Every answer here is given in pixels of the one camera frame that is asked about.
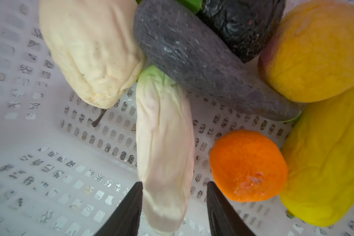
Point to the dark purple eggplant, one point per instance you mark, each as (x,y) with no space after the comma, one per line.
(179,44)

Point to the dark black avocado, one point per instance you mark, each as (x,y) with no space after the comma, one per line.
(246,26)

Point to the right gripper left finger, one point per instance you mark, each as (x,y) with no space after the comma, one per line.
(125,221)

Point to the yellow mango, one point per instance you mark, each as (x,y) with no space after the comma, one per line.
(311,56)

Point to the white chinese cabbage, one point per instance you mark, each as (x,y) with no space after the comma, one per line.
(165,149)

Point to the yellow bell pepper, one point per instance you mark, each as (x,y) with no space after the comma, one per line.
(320,156)

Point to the orange mandarin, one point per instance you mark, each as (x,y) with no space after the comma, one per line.
(247,166)

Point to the cream white pear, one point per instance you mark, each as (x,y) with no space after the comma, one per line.
(93,44)

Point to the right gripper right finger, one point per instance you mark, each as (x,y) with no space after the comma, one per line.
(223,219)

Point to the white plastic perforated basket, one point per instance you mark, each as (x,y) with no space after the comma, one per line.
(59,176)

